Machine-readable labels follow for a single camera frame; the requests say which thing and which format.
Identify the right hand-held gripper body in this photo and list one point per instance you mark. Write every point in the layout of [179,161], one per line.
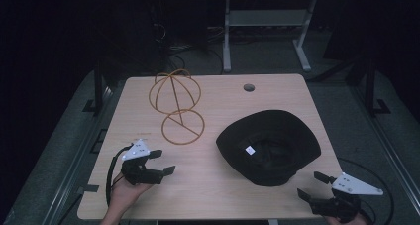
[340,205]

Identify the person's left hand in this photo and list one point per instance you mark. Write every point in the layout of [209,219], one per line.
[124,195]

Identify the grey tape strip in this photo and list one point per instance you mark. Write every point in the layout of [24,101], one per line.
[88,188]

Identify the black metal stand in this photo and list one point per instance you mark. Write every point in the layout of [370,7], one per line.
[370,86]
[97,86]

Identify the black bucket hat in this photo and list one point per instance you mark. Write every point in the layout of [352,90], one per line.
[284,135]

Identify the grey round table grommet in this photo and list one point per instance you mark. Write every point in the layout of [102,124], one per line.
[249,87]

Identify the person's right hand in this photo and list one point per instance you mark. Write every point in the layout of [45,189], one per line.
[355,221]

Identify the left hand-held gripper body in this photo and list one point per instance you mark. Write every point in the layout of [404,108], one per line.
[142,175]

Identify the grey metal desk frame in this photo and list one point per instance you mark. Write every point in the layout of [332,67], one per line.
[264,17]

